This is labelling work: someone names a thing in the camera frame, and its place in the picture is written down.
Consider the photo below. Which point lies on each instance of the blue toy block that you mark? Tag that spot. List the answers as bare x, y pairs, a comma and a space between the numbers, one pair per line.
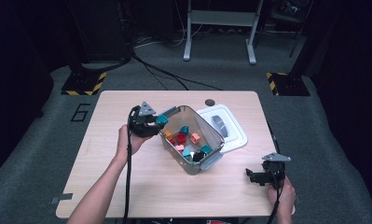
184, 129

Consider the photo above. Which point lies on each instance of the grey tape strip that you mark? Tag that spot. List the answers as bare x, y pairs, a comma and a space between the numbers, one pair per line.
64, 197

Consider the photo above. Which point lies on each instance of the person's right hand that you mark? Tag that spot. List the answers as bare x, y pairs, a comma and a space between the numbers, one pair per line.
283, 197

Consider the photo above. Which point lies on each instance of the black equipment cabinet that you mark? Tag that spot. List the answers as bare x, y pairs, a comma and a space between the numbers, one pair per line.
109, 31

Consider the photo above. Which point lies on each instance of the white metal table frame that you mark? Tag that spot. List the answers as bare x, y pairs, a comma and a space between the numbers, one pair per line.
221, 18

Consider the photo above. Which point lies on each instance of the person's left hand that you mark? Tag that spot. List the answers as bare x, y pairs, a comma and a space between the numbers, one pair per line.
127, 144

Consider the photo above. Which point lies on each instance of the red toy block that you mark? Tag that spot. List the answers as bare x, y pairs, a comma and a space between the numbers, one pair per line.
181, 138
172, 141

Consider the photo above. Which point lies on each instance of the teal square toy block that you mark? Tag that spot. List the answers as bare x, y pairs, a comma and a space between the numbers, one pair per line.
162, 120

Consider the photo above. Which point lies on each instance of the black stand base striped edge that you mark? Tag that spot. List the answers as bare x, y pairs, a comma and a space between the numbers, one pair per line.
81, 82
289, 84

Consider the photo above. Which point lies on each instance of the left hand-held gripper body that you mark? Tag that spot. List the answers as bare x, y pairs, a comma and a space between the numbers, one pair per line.
141, 123

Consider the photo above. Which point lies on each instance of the white bin lid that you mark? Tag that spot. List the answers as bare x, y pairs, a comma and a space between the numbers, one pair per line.
233, 130

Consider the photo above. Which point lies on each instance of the orange-red toy block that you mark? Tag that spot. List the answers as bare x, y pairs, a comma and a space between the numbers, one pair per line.
195, 138

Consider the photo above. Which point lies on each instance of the coral toy block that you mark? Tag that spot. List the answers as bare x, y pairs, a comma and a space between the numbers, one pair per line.
179, 148

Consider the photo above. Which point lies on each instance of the clear plastic storage box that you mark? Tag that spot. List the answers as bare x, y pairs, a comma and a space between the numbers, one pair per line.
205, 124

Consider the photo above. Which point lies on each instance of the orange toy block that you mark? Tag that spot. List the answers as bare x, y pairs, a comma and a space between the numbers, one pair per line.
168, 134

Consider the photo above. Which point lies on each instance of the light teal toy block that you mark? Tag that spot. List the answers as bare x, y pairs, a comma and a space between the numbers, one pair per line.
186, 152

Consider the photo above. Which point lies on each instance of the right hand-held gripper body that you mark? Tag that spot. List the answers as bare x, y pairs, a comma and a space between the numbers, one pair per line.
275, 172

